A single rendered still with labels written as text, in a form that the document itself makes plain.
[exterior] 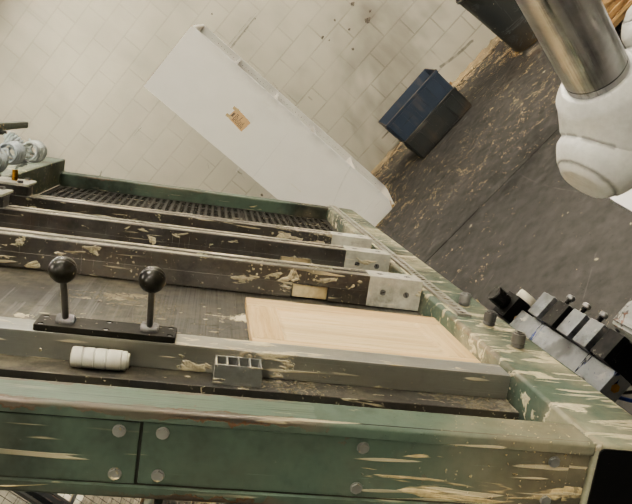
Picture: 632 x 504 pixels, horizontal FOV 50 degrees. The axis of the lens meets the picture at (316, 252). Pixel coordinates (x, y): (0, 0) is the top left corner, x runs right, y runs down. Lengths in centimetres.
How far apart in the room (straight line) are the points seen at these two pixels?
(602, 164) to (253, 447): 71
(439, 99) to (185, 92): 202
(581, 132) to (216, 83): 427
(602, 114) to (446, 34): 562
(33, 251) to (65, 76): 551
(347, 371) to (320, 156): 431
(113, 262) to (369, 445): 84
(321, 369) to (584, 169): 53
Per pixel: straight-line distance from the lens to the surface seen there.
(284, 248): 180
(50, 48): 700
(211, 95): 528
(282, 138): 528
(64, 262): 97
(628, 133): 117
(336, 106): 666
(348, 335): 126
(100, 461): 83
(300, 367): 104
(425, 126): 571
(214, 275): 150
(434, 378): 110
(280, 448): 82
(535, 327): 150
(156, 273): 96
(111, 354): 101
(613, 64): 114
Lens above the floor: 151
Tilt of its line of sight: 14 degrees down
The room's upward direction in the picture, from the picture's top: 50 degrees counter-clockwise
